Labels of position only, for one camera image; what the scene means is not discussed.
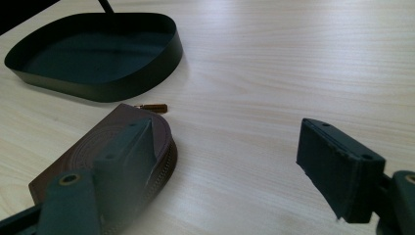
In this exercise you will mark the brown leather zip wallet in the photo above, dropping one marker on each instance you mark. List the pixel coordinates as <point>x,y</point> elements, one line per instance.
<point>94,140</point>

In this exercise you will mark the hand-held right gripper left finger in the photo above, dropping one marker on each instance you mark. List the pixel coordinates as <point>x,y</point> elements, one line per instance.
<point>125,173</point>

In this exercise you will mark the black tray with hook rack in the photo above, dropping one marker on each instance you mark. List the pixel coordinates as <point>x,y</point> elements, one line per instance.
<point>98,65</point>

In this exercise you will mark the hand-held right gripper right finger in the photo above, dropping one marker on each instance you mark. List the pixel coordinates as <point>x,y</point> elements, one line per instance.
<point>339,173</point>

